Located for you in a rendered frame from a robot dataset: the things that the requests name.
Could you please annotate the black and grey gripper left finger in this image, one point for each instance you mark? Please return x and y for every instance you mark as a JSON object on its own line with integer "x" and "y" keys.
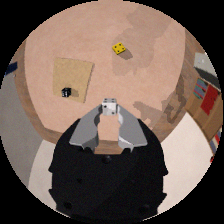
{"x": 82, "y": 133}

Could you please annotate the yellow die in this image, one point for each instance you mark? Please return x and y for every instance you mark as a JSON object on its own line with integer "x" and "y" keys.
{"x": 118, "y": 48}

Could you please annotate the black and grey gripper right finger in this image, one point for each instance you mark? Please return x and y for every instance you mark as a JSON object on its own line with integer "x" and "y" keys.
{"x": 137, "y": 136}

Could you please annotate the tan square mat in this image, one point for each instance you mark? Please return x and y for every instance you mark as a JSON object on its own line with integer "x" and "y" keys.
{"x": 74, "y": 74}

